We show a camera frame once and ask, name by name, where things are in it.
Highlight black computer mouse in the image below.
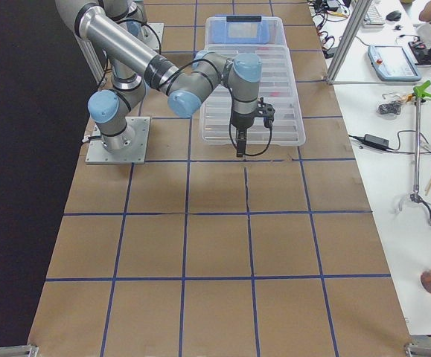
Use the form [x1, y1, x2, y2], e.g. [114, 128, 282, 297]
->
[386, 10, 402, 22]

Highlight aluminium corner bracket right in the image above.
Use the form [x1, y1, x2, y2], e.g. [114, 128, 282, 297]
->
[404, 344, 431, 357]

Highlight small black chain bundle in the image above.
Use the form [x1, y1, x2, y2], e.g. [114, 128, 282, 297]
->
[377, 102, 403, 116]

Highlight aluminium corner bracket left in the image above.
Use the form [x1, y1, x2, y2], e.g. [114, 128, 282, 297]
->
[0, 344, 39, 357]

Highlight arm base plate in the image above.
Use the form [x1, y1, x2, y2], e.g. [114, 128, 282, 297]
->
[124, 21, 164, 53]
[85, 116, 150, 164]

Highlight black adapter cable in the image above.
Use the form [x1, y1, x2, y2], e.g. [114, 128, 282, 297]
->
[348, 129, 431, 157]

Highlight black box latch handle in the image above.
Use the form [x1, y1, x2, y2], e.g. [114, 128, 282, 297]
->
[226, 15, 262, 22]

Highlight black power adapter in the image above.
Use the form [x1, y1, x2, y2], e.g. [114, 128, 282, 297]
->
[363, 134, 389, 151]

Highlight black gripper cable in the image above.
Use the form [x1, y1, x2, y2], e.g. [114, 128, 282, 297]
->
[229, 111, 275, 157]

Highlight clear plastic storage box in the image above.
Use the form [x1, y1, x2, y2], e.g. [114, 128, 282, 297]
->
[205, 15, 287, 46]

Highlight aluminium frame post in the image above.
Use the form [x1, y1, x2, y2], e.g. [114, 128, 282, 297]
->
[326, 0, 371, 84]

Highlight white keyboard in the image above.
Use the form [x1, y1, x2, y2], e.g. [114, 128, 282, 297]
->
[363, 6, 386, 28]

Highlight blue teach pendant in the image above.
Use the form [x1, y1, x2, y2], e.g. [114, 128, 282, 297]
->
[367, 45, 421, 82]

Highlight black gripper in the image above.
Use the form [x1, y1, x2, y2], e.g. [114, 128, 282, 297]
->
[230, 97, 275, 157]

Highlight green-handled reacher grabber tool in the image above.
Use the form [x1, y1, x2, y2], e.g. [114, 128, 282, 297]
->
[398, 80, 431, 227]

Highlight clear ribbed box lid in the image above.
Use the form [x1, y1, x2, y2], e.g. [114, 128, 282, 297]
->
[198, 43, 307, 148]

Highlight aluminium corner bracket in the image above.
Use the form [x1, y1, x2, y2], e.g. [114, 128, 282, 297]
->
[0, 344, 39, 357]
[404, 344, 431, 357]

